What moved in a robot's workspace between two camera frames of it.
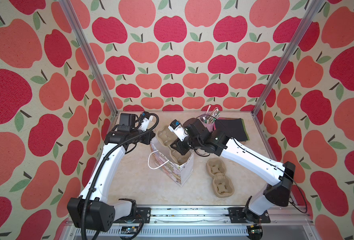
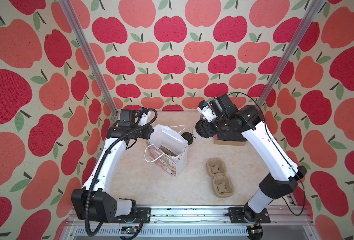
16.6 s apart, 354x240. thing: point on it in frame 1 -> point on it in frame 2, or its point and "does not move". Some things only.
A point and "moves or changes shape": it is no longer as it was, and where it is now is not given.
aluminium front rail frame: (192, 223) does not move
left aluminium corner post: (89, 51) does not move
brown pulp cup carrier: (166, 136) -> (167, 151)
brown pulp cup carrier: (222, 185) does not move
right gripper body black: (187, 144) -> (218, 124)
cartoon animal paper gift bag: (179, 174) moves or changes shape
